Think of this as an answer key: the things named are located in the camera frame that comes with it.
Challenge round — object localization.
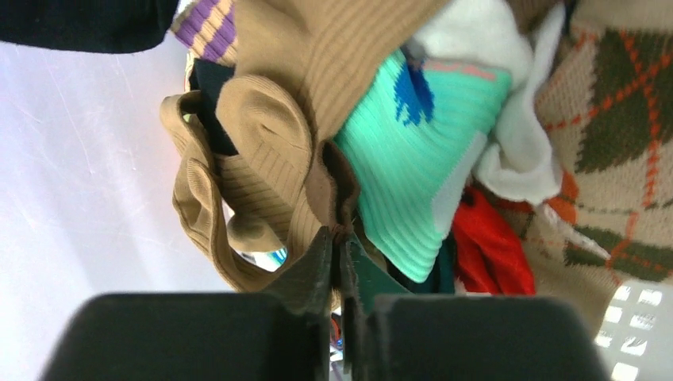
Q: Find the white front laundry basket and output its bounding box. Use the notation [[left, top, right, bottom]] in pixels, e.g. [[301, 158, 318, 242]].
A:
[[0, 33, 673, 381]]

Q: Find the mint green sock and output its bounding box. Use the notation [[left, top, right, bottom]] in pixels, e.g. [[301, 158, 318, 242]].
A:
[[334, 51, 512, 283]]

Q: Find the argyle beige green sock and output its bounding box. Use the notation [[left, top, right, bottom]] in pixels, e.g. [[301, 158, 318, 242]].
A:
[[494, 1, 672, 333]]

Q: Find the tan ribbed sock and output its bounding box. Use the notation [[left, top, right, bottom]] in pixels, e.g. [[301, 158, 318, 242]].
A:
[[160, 1, 443, 292]]

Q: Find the white sock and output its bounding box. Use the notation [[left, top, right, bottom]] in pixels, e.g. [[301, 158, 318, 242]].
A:
[[409, 0, 567, 207]]

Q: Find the black hanging sock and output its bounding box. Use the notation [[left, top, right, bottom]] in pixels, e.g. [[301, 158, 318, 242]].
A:
[[1, 0, 179, 54]]

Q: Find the purple striped sock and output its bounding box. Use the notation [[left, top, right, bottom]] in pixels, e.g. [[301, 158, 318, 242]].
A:
[[171, 0, 238, 67]]

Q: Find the red sock in basket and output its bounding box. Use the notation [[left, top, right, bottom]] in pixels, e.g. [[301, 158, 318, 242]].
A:
[[452, 187, 536, 295]]

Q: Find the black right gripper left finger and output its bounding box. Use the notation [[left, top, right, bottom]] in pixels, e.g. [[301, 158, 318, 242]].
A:
[[42, 227, 333, 380]]

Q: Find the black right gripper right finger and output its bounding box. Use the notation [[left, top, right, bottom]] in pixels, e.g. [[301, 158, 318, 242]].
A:
[[340, 237, 609, 380]]

